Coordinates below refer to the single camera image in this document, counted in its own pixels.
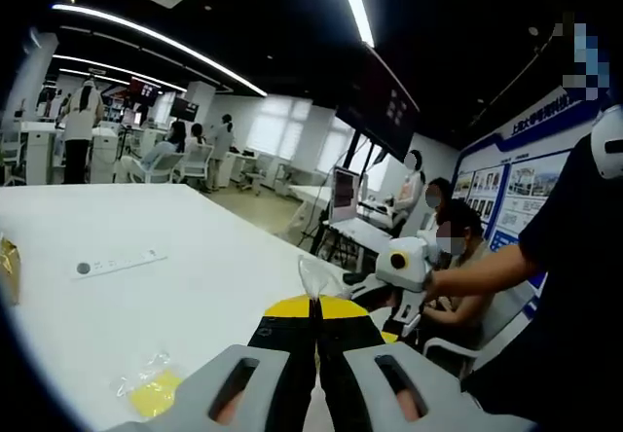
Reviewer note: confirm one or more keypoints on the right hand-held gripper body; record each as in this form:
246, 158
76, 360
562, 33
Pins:
416, 266

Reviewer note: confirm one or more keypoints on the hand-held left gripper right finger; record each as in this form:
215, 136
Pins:
350, 334

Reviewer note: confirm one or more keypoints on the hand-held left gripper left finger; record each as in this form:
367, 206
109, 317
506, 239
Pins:
287, 334

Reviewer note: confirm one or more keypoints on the clear plastic wrapper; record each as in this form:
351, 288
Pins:
316, 276

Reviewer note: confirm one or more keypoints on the person's left hand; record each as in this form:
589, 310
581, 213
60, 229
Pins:
316, 415

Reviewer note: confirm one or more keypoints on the white armchair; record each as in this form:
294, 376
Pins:
448, 347

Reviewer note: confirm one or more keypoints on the white side table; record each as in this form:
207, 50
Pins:
360, 232

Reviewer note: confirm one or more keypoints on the black tripod stand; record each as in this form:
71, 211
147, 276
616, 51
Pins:
316, 232

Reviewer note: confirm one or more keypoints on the monitor with pink screen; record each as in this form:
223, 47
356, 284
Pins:
344, 193

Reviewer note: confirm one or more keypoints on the bright window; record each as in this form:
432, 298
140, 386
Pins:
336, 152
280, 128

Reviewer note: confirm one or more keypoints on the yellow item in plastic bag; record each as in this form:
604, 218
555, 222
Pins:
146, 366

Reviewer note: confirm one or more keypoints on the person's dark shirt torso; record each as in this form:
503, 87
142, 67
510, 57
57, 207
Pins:
560, 330

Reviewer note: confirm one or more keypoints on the large dark display panel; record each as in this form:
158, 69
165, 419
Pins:
384, 106

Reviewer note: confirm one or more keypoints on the white strip with dark disc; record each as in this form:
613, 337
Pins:
117, 262

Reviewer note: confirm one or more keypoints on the white office chair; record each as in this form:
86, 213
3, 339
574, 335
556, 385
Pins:
197, 164
165, 167

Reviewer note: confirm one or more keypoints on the white worn device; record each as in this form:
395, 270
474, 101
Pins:
608, 145

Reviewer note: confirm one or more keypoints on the hanging dark display screen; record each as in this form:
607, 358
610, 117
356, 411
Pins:
144, 90
184, 108

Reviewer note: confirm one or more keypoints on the straight ceiling light strip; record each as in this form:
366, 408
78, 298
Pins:
355, 4

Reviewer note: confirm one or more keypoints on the gold foil packet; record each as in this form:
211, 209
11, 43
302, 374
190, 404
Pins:
10, 271

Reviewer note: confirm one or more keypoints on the white workbench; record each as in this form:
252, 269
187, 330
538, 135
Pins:
36, 150

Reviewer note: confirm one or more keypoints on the thin ceiling light strip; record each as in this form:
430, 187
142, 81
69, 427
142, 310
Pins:
121, 69

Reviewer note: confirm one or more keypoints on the long curved ceiling light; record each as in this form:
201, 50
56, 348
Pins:
160, 38

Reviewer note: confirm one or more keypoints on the blue wall information board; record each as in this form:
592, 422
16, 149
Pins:
525, 198

